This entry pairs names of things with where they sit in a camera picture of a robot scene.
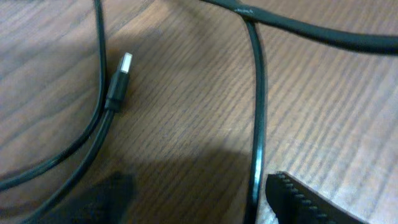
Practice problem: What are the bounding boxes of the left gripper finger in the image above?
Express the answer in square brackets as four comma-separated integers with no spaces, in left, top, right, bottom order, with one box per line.
[265,172,366,224]

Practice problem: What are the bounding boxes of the black USB cable long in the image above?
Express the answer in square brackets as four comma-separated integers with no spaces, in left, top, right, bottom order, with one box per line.
[204,0,397,223]

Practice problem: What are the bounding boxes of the black USB cable short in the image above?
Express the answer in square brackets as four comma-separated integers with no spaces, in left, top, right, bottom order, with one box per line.
[1,0,132,223]

